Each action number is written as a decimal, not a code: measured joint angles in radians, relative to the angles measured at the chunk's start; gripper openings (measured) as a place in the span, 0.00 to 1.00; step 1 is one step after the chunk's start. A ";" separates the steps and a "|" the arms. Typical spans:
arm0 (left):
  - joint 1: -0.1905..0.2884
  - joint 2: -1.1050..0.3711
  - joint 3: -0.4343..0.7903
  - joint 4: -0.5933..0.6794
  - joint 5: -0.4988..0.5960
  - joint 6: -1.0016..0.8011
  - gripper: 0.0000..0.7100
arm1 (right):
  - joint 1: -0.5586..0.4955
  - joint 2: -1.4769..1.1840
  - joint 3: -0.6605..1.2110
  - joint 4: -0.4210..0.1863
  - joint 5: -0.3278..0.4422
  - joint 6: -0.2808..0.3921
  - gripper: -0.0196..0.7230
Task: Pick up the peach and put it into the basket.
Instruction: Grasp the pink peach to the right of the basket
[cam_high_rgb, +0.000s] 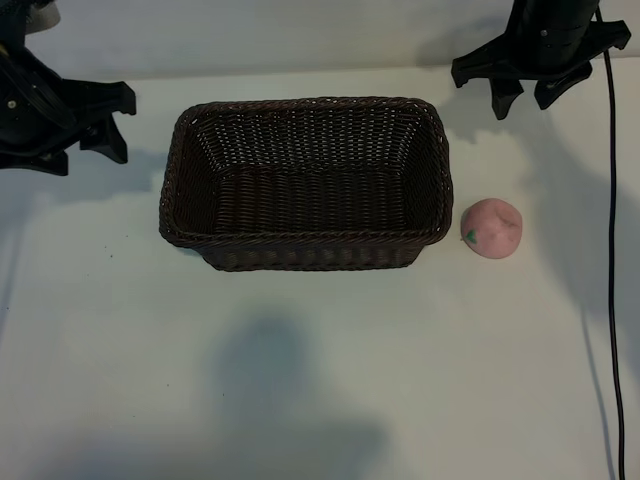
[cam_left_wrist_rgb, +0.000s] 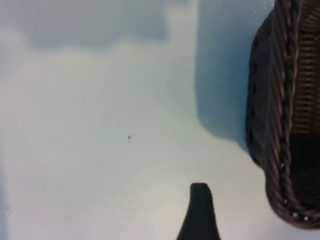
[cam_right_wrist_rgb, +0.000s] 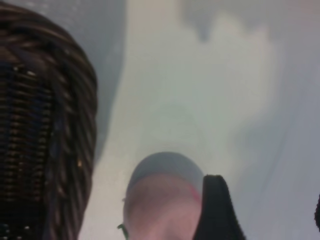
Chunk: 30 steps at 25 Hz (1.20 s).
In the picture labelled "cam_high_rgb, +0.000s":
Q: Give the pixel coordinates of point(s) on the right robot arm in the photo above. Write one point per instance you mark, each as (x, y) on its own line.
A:
(555, 6)

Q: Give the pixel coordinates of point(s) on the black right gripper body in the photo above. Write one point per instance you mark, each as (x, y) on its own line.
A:
(545, 47)

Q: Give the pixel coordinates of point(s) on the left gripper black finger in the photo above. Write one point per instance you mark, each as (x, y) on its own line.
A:
(35, 164)
(110, 142)

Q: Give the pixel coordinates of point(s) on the pink peach with green leaf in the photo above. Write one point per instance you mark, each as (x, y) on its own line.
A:
(492, 230)

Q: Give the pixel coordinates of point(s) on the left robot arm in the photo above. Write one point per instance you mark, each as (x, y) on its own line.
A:
(45, 15)

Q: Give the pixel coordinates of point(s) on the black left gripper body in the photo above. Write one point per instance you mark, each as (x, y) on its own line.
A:
(95, 102)

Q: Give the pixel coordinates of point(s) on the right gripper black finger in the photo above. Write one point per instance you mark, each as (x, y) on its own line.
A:
(555, 87)
(505, 97)

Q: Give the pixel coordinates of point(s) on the dark brown wicker basket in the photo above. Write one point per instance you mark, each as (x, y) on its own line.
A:
(310, 200)

